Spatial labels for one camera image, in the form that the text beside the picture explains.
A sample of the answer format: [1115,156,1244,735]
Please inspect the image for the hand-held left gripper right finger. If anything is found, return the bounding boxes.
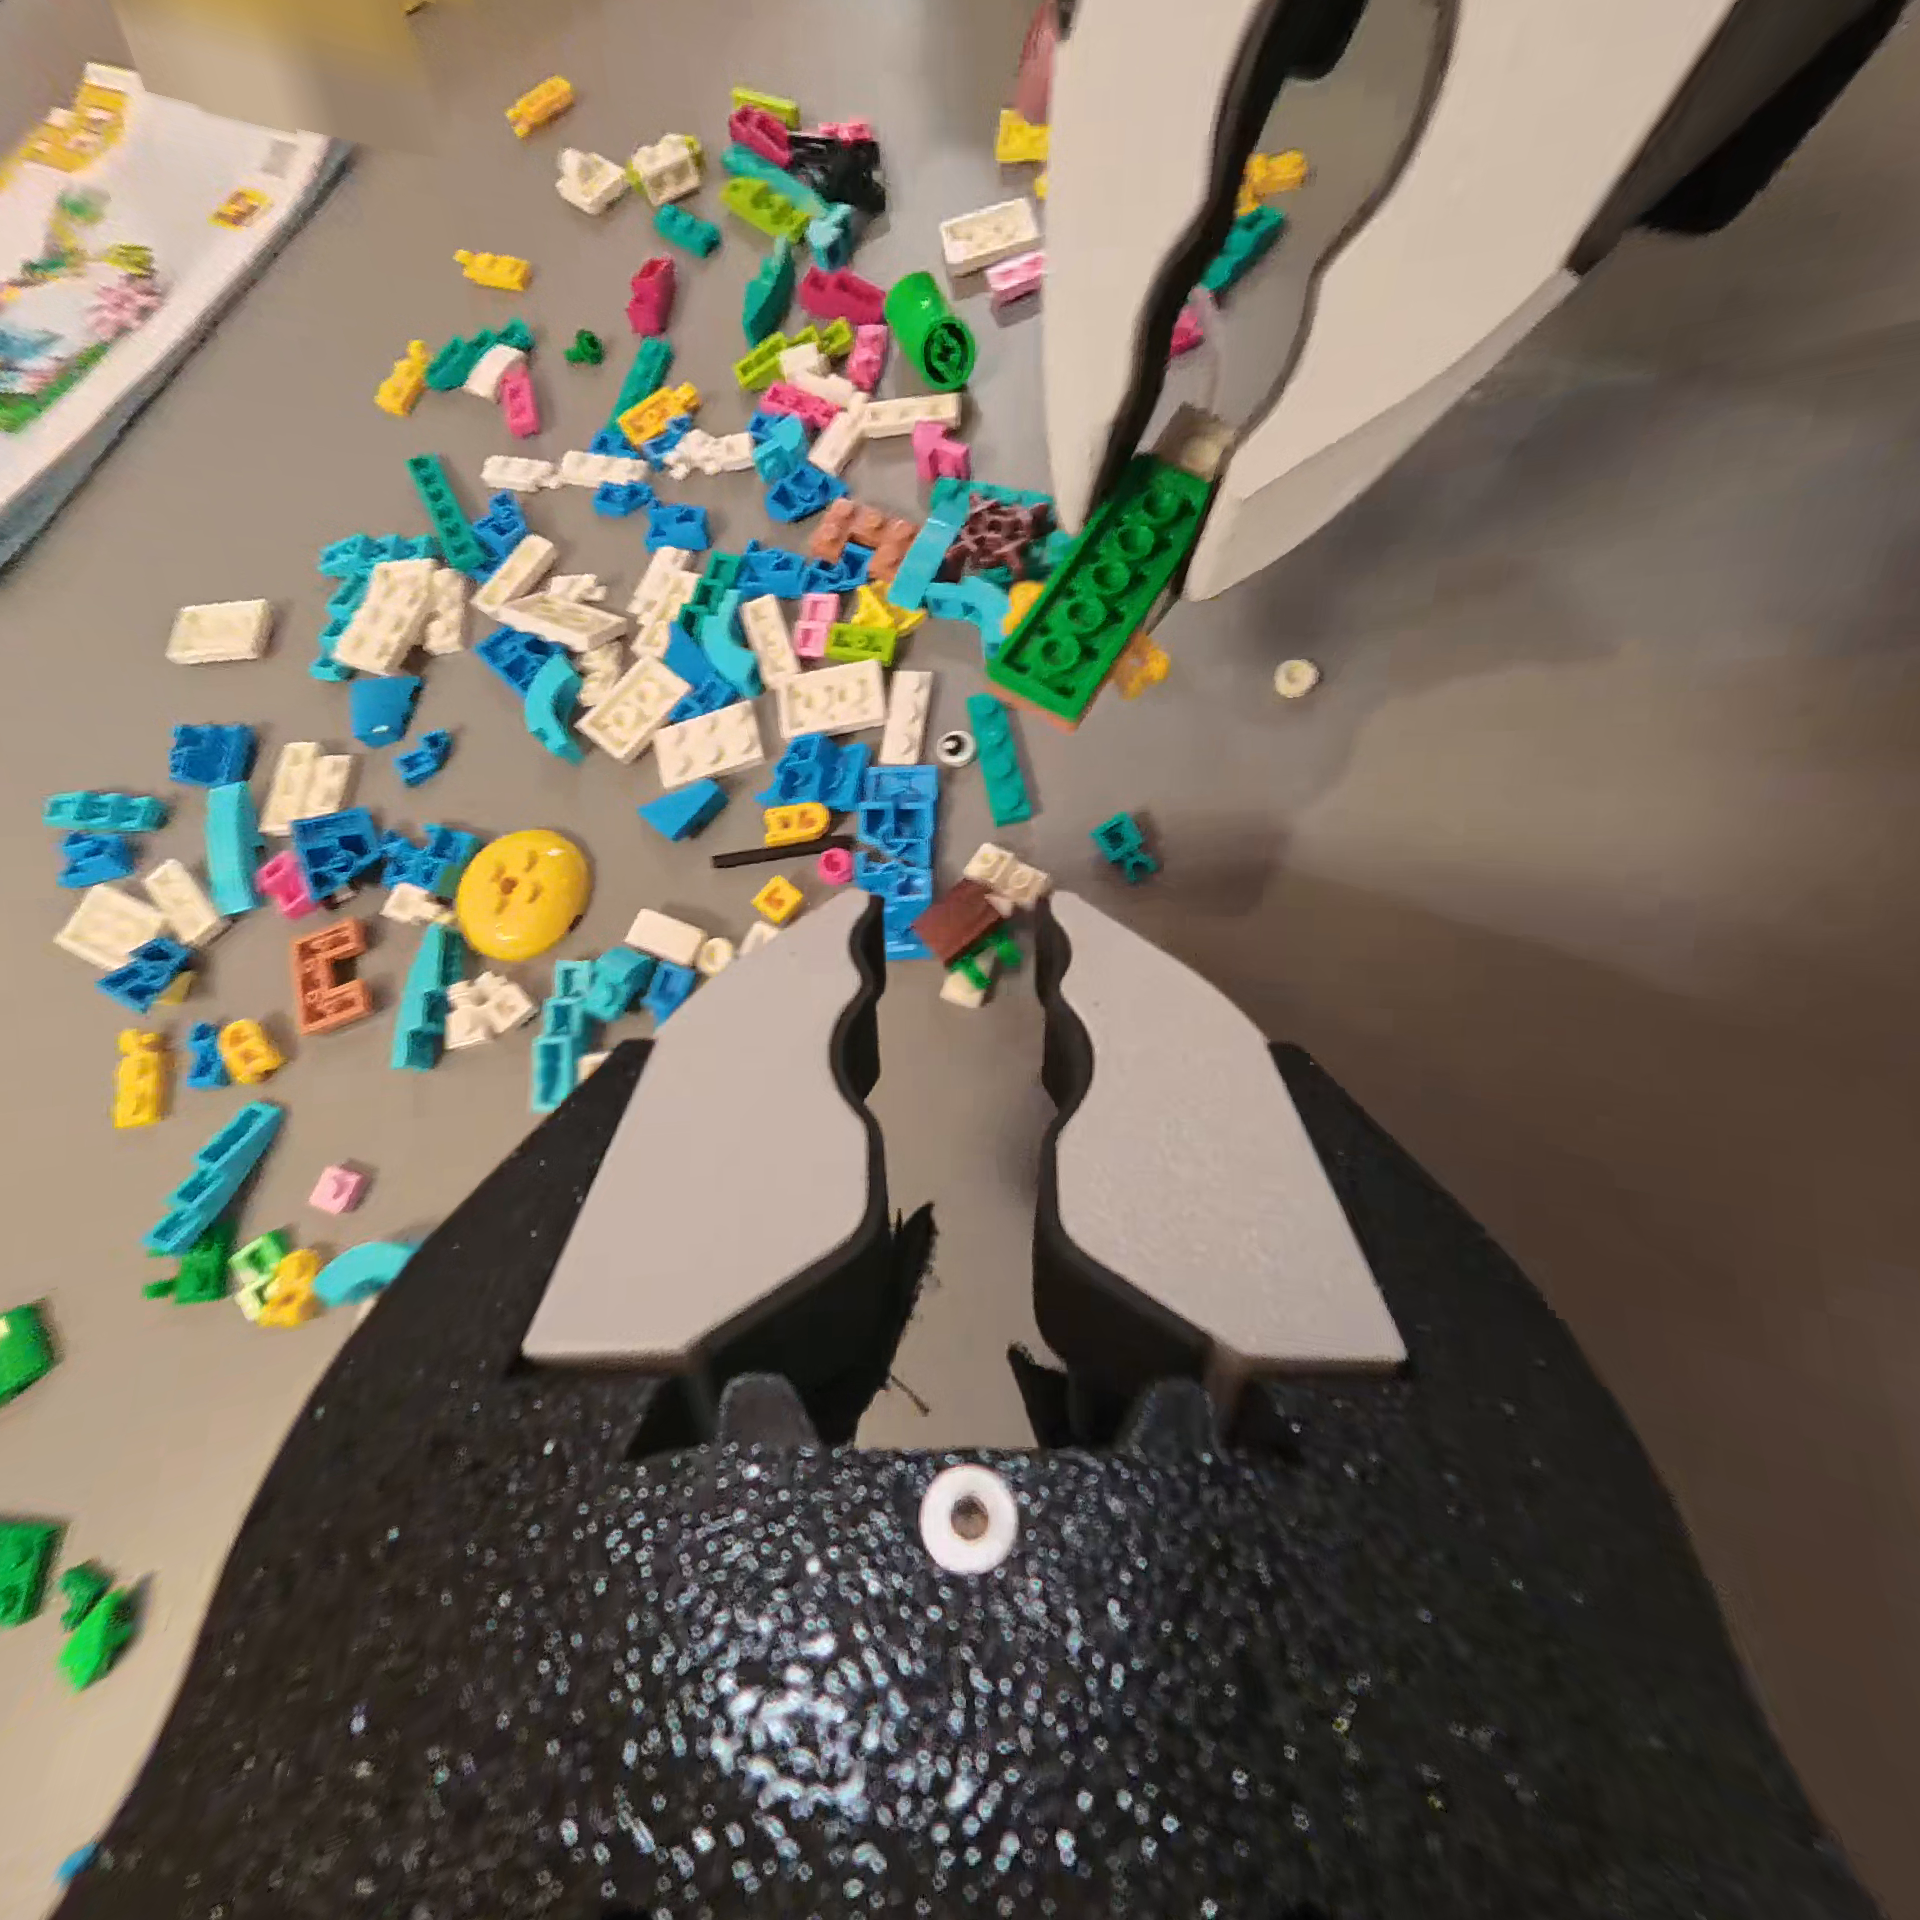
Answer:
[1032,892,1412,1444]

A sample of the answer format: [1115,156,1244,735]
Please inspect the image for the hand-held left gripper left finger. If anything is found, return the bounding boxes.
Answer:
[521,892,940,1441]

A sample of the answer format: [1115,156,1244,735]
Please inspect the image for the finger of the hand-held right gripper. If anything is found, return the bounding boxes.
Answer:
[1040,0,1360,522]
[1192,0,1906,605]

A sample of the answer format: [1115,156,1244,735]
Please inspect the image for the brown brick with green leaves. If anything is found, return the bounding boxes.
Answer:
[913,881,1032,993]

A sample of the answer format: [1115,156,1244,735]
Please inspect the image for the green long toy plate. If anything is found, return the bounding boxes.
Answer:
[984,450,1216,732]

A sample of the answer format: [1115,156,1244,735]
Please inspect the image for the green cylinder toy piece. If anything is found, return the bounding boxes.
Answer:
[882,269,980,393]

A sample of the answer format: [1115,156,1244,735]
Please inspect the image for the yellow dome toy piece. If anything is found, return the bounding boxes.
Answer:
[456,828,598,961]

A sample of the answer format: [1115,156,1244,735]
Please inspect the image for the dark brown flower piece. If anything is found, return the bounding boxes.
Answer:
[960,496,1054,581]

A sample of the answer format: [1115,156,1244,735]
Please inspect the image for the pile of mixed toy bricks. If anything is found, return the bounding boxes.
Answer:
[42,71,1308,1336]

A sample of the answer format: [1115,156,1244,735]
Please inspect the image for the green wedge toy brick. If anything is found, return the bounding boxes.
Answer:
[143,1223,242,1306]

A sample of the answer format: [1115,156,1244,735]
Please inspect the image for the toy brick instruction booklet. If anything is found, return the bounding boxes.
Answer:
[0,60,356,570]

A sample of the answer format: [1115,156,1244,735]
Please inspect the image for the terracotta bracket toy brick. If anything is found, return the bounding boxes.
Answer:
[290,919,377,1038]

